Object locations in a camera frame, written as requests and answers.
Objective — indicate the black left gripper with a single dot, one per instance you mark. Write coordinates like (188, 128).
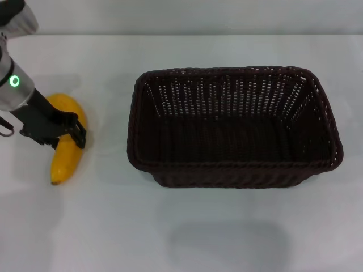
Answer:
(42, 122)

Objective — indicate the yellow banana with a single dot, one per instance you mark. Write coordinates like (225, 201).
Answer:
(65, 161)

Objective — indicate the dark brown woven basket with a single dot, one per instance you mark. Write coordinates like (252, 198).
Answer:
(235, 173)

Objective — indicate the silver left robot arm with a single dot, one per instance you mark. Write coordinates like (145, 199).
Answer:
(17, 90)

